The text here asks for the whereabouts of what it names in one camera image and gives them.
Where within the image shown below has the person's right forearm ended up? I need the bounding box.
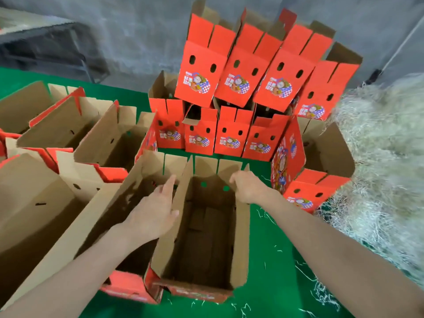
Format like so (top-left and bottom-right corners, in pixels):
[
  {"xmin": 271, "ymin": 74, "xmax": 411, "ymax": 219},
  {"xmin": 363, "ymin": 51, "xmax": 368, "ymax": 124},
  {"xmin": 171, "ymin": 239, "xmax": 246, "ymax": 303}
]
[{"xmin": 258, "ymin": 190, "xmax": 424, "ymax": 318}]

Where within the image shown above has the person's left forearm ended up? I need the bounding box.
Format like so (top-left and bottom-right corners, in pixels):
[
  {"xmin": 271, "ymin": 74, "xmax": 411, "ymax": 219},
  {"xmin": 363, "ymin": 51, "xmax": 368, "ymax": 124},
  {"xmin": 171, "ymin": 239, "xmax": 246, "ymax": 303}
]
[{"xmin": 0, "ymin": 222, "xmax": 147, "ymax": 318}]

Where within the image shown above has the white pole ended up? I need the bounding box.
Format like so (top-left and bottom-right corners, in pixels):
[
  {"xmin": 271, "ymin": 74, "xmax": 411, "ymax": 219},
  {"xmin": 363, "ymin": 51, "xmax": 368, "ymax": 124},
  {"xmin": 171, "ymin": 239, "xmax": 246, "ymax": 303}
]
[{"xmin": 366, "ymin": 23, "xmax": 424, "ymax": 84}]

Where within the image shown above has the group of red boxes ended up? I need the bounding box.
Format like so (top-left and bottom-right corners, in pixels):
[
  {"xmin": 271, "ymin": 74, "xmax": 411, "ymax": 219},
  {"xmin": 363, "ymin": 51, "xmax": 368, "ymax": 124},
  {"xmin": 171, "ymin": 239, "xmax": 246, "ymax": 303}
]
[{"xmin": 0, "ymin": 80, "xmax": 193, "ymax": 309}]

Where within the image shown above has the person's right hand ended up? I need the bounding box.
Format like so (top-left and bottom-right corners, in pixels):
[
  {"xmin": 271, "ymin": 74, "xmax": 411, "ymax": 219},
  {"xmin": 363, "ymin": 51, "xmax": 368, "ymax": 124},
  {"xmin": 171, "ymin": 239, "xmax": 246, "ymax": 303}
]
[{"xmin": 228, "ymin": 169, "xmax": 274, "ymax": 207}]

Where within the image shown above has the pile of wood wool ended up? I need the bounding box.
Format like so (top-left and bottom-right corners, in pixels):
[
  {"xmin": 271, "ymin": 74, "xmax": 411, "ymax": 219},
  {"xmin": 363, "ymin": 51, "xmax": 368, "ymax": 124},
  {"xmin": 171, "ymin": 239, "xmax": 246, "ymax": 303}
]
[{"xmin": 291, "ymin": 72, "xmax": 424, "ymax": 309}]

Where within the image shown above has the person's left hand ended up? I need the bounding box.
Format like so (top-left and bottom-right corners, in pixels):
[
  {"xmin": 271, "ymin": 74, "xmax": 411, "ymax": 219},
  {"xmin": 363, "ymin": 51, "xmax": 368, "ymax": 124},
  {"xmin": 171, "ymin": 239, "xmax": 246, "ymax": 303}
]
[{"xmin": 118, "ymin": 173, "xmax": 182, "ymax": 247}]

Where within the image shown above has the grey metal table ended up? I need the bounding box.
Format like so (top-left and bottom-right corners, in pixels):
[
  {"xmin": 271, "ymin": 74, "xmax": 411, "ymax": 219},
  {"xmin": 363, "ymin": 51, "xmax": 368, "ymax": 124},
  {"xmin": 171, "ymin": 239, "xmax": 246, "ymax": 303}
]
[{"xmin": 0, "ymin": 6, "xmax": 95, "ymax": 83}]

